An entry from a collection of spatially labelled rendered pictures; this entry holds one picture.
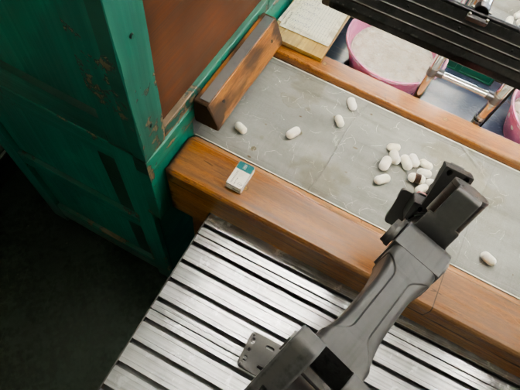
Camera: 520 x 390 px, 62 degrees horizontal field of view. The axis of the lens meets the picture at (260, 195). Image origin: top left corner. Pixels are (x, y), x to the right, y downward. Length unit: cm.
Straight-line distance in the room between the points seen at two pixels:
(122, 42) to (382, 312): 46
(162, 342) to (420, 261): 52
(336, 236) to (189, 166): 33
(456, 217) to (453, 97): 71
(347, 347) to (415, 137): 71
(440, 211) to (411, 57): 69
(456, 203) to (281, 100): 56
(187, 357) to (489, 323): 56
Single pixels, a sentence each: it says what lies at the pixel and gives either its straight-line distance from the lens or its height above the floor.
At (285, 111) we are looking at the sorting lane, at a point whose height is 74.
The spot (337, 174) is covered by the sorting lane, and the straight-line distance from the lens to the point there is 96.
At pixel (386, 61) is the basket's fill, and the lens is 122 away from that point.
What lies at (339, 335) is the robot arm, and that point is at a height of 110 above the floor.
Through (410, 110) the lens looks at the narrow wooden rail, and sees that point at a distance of 109.
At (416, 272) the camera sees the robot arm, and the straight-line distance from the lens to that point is 56.
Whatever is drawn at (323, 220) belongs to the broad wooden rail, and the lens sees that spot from 88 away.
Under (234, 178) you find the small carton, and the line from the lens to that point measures 87.
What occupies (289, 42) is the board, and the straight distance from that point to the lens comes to 113.
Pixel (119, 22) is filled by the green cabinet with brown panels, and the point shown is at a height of 115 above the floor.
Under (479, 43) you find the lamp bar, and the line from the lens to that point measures 80.
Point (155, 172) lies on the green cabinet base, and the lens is 89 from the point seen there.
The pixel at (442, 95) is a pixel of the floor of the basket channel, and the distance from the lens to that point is 129.
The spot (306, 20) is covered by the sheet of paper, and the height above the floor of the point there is 78.
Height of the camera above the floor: 155
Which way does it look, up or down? 63 degrees down
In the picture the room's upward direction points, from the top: 11 degrees clockwise
